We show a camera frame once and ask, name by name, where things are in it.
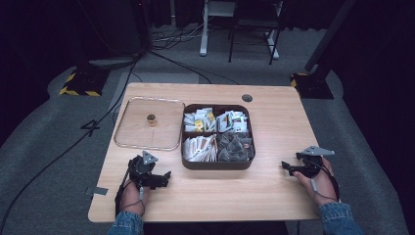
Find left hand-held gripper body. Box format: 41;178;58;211
128;150;160;190

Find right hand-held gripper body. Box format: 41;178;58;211
295;145;337;179

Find clear lid with gold knob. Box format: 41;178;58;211
113;95;186;152

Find dark brown compartment box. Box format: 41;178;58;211
180;103;256;171

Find person's right hand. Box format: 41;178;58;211
293;156;339;208

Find person's left hand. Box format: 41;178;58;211
118;179;149;217

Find pile of white stick packets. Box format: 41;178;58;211
182;133;218;164

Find grey tape piece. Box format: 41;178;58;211
92;186;110;197

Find pile of clear pyramid tea bags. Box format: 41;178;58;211
216;131;255;163

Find pile of white yellow packets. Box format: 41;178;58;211
183;107;217;133

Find pile of white orange packets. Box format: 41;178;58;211
216;110;250;133

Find black yellow striped stand base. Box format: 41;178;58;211
290;71;335;100
58;67;112;98

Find left hand-held gripper cable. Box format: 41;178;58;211
114;159;146;217

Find hand-held gripper cable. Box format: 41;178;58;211
308;158;342;217
114;159;146;217

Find right hand-held gripper cable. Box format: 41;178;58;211
308;158;342;217

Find slanted dark metal post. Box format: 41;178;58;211
303;0;357;73

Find bundle of floor cables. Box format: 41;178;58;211
150;19;209;52

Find white desk frame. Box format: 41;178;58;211
199;0;282;61

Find black metal chair frame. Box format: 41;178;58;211
227;0;284;66

